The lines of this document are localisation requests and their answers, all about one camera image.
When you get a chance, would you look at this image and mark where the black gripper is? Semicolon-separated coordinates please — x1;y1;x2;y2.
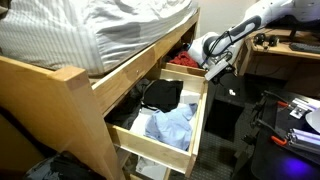
213;65;235;85

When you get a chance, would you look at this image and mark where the red shirt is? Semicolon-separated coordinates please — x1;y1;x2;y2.
170;51;198;68

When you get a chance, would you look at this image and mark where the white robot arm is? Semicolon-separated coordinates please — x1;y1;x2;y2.
188;0;320;81

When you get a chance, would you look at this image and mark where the upper right wooden drawer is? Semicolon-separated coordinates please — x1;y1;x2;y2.
160;42;206;77

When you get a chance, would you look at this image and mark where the wooden drawer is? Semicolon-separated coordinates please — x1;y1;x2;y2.
116;148;171;180
105;67;209;178
160;42;206;77

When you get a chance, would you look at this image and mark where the light blue shirt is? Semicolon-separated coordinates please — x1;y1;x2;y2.
145;103;198;150

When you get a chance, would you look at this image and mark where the upper left wooden drawer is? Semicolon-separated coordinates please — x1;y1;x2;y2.
105;67;209;178

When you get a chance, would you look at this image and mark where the lower left wooden drawer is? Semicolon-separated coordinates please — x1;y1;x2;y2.
116;148;171;180

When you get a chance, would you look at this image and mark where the red black clamp tool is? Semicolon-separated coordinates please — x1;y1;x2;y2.
233;90;320;174

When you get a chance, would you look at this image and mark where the black garment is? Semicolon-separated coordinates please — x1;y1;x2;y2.
142;79;183;112

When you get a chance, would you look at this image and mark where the wooden desk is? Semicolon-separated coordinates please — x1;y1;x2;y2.
234;29;320;97

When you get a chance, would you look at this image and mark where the black keyboard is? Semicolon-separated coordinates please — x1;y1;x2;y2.
289;43;320;54

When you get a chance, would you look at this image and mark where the white mattress with sheet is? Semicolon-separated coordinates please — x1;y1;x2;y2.
0;0;197;76

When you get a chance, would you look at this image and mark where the dark clothes pile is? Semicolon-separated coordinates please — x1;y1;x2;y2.
23;151;106;180

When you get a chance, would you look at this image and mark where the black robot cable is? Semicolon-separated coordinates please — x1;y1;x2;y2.
201;29;234;68

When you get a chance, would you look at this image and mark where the wooden bed frame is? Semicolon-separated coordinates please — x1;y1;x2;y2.
0;14;203;180

